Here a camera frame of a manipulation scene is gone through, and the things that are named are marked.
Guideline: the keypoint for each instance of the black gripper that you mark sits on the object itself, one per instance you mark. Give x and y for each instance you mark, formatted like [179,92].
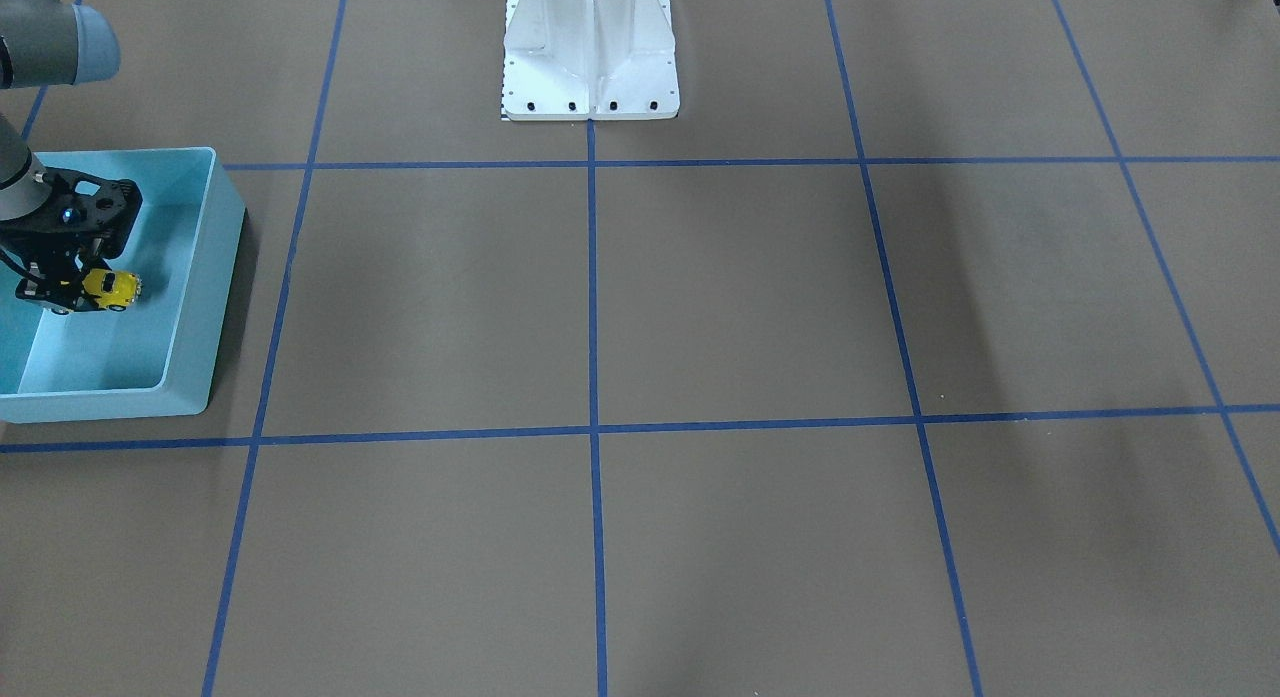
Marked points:
[42,245]

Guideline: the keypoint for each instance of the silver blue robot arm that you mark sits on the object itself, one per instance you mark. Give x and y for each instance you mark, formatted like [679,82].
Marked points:
[46,43]

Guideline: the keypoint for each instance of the yellow beetle toy car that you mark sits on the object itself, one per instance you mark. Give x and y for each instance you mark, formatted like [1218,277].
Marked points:
[112,290]

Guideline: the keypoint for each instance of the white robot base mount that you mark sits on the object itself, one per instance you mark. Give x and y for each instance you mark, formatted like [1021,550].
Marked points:
[577,60]

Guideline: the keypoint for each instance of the light blue plastic bin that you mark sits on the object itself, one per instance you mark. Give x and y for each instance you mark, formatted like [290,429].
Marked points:
[140,337]

